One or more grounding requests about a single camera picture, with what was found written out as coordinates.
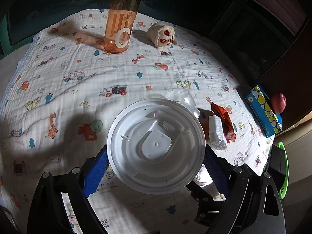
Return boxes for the orange snack wrapper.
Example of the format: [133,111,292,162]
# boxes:
[211,103,236,143]

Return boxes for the white plastic cup lid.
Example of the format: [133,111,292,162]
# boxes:
[107,99,206,195]

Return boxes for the clear plastic cup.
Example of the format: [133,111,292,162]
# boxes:
[172,90,200,118]

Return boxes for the green plastic mesh basket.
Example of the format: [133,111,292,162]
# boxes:
[278,142,289,200]

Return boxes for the blue yellow tissue box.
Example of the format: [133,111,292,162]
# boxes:
[245,85,282,137]

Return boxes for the red apple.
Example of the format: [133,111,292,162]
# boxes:
[270,93,287,113]

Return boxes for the white skull squishy toy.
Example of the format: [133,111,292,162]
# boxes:
[147,22,178,48]

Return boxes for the orange water bottle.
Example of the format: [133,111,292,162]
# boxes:
[103,0,141,53]

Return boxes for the green window frame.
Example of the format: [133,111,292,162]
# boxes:
[1,13,34,59]

